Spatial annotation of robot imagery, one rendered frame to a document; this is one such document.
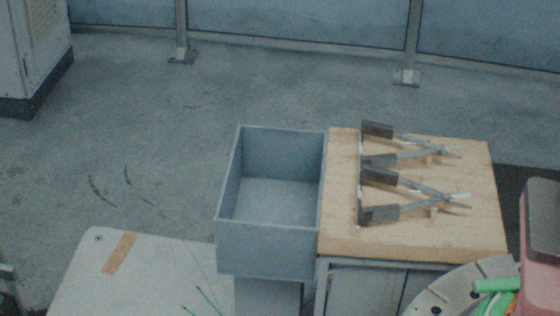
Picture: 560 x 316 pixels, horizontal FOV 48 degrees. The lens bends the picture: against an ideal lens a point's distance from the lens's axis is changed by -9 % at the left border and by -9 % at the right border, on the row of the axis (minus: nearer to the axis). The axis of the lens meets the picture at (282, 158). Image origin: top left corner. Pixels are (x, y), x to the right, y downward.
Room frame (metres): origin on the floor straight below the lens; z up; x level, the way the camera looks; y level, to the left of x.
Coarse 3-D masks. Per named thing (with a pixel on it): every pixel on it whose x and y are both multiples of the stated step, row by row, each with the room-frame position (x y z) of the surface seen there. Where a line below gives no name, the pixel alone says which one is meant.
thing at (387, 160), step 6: (366, 156) 0.57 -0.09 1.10; (372, 156) 0.57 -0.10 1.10; (378, 156) 0.57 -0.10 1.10; (384, 156) 0.57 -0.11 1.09; (390, 156) 0.57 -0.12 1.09; (396, 156) 0.57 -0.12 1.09; (366, 162) 0.57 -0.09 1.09; (372, 162) 0.57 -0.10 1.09; (378, 162) 0.57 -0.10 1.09; (384, 162) 0.57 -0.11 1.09; (390, 162) 0.57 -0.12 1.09
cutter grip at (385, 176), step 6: (366, 168) 0.55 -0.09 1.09; (372, 168) 0.55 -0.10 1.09; (378, 168) 0.55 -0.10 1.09; (384, 168) 0.55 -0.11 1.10; (366, 174) 0.55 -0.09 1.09; (372, 174) 0.55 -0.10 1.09; (378, 174) 0.55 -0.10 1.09; (384, 174) 0.54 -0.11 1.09; (390, 174) 0.54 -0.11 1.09; (396, 174) 0.54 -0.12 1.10; (372, 180) 0.55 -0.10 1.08; (378, 180) 0.55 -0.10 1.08; (384, 180) 0.54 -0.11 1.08; (390, 180) 0.54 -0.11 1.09; (396, 180) 0.54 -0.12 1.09; (396, 186) 0.54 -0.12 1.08
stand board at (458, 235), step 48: (336, 144) 0.63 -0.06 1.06; (384, 144) 0.63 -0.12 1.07; (480, 144) 0.64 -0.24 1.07; (336, 192) 0.55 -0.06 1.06; (384, 192) 0.55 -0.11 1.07; (480, 192) 0.55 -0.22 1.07; (336, 240) 0.48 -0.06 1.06; (384, 240) 0.47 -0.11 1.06; (432, 240) 0.48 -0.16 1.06; (480, 240) 0.48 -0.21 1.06
